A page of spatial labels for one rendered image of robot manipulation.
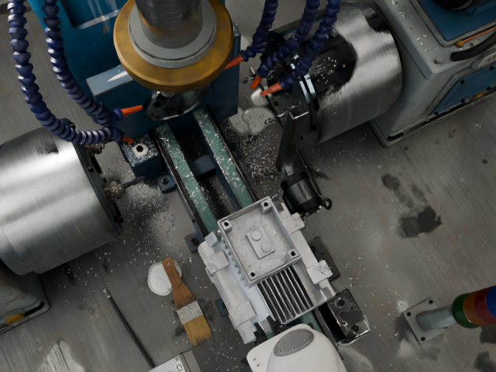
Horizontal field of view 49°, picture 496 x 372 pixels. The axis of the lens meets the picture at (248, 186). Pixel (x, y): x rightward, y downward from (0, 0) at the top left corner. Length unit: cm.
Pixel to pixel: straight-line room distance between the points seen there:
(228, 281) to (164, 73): 39
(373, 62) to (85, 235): 62
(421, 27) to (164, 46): 53
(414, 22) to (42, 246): 80
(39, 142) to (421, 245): 86
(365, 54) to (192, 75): 39
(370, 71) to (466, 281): 56
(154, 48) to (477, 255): 91
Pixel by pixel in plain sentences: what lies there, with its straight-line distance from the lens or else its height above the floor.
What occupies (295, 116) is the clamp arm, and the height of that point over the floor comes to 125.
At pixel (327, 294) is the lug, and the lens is 98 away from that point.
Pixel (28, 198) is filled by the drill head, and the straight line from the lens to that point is 98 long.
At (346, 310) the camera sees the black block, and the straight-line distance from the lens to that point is 122.
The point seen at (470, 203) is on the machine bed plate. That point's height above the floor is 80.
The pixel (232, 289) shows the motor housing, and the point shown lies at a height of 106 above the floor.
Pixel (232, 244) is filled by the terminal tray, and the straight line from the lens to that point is 95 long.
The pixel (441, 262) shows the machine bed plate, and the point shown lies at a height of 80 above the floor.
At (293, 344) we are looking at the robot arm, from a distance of 60.
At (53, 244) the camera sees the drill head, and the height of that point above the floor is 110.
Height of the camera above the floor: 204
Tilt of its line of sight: 72 degrees down
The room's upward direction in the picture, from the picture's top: 7 degrees clockwise
